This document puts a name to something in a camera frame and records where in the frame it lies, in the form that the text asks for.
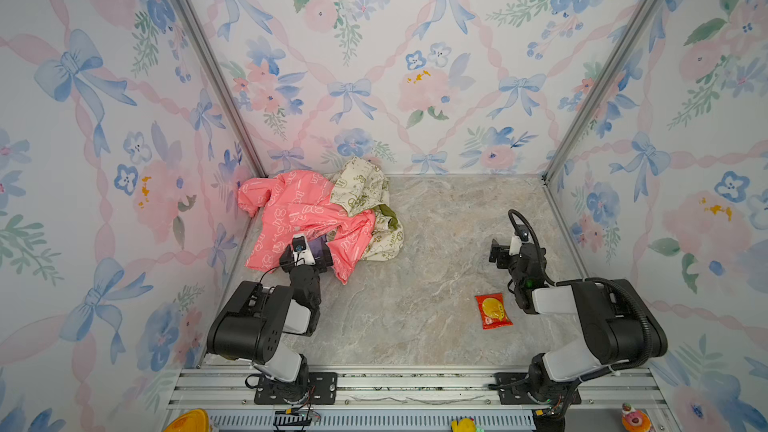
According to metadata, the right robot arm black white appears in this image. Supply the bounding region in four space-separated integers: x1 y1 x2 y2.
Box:
489 240 668 415

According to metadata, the red snack packet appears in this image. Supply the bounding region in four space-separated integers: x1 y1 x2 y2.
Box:
475 293 513 330

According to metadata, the red toy bottom right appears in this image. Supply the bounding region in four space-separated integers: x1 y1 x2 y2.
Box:
621 403 653 432

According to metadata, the right aluminium corner post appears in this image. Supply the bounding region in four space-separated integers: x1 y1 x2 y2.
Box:
542 0 663 186

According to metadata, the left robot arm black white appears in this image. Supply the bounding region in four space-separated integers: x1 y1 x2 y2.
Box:
206 235 333 404

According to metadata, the aluminium corner post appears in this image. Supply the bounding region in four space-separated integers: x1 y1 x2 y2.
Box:
170 0 267 178
542 0 663 186

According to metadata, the yellow object bottom left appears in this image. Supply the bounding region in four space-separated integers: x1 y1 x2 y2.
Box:
164 409 219 432

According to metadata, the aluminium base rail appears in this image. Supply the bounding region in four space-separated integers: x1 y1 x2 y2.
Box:
161 365 680 431

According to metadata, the left aluminium corner post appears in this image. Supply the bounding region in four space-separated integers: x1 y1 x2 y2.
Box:
170 0 267 178

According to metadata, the purple cloth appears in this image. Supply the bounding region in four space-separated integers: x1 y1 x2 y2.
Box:
308 236 330 260

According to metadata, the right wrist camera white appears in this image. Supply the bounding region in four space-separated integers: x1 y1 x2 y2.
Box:
509 222 531 255

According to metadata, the pink printed cloth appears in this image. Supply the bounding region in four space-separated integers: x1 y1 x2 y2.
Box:
238 170 376 283

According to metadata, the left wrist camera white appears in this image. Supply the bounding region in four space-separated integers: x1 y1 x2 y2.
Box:
291 235 316 266

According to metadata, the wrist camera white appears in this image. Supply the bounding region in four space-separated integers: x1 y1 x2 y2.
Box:
291 235 316 266
509 222 531 255

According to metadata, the yellow toy bottom centre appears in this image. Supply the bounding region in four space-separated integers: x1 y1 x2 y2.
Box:
451 418 478 432

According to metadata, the cream green printed cloth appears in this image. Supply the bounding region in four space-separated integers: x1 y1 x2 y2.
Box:
330 156 404 261

